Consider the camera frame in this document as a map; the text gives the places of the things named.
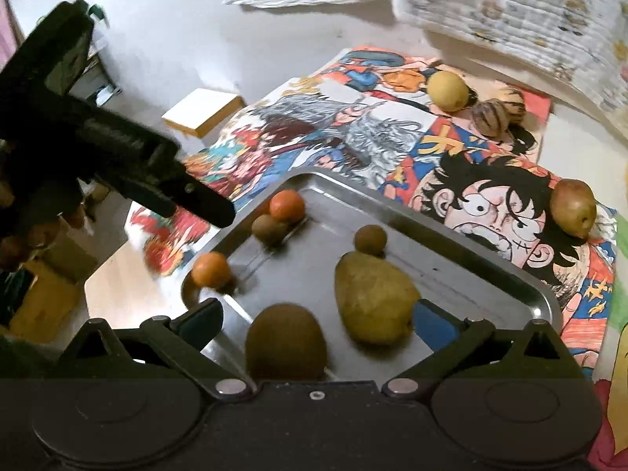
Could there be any elongated yellow-green pear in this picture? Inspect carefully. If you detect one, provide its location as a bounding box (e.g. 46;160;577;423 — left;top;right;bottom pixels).
334;251;422;347

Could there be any small orange tangerine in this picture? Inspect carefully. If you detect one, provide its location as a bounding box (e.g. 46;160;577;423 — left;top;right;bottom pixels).
269;189;305;225

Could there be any small brown kiwi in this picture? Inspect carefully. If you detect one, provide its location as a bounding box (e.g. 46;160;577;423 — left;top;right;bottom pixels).
251;214;288;248

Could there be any white box gold trim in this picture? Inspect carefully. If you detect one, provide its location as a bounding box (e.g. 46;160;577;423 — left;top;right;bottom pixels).
162;88;246;138

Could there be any white printed quilted cloth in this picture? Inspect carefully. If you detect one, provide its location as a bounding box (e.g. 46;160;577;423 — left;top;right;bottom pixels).
392;0;627;132

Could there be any round yellow pear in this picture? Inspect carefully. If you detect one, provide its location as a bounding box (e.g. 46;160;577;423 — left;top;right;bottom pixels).
427;71;469;113

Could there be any striped pepino melon back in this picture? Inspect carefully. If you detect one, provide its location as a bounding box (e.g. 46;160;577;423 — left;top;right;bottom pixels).
497;85;527;124

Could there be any orange tangerine near edge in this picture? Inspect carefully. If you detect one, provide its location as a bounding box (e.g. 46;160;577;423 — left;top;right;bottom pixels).
190;252;233;290

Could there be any metal baking tray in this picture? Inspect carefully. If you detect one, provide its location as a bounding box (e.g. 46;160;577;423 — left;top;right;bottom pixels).
204;169;562;384

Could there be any person's left hand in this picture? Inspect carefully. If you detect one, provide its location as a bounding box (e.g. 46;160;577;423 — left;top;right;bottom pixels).
1;181;86;271

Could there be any striped pepino melon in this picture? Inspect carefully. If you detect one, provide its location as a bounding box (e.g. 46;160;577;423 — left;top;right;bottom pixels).
497;85;527;124
471;99;510;138

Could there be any large brown kiwi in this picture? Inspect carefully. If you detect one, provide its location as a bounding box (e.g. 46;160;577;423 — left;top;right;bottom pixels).
245;303;328;382

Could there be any striped pepino melon front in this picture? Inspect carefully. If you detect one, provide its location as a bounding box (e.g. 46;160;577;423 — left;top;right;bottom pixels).
471;99;510;138

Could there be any colourful anime poster mat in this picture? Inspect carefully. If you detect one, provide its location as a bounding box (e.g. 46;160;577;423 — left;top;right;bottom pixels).
123;44;628;471

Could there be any small brown round fruit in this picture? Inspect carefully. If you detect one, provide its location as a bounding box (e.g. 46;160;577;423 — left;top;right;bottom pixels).
353;225;387;256

